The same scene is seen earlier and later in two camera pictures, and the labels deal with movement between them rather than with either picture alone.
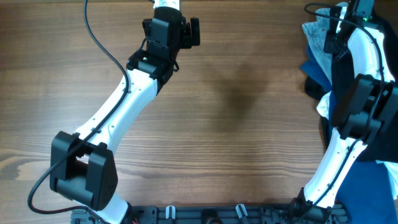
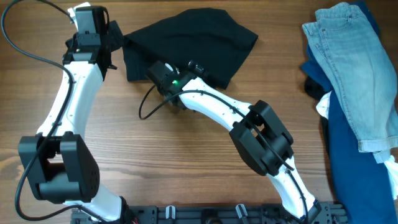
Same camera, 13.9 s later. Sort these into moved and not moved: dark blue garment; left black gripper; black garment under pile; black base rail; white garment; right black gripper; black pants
Moved: dark blue garment; black pants; right black gripper; left black gripper
Not moved: black garment under pile; black base rail; white garment
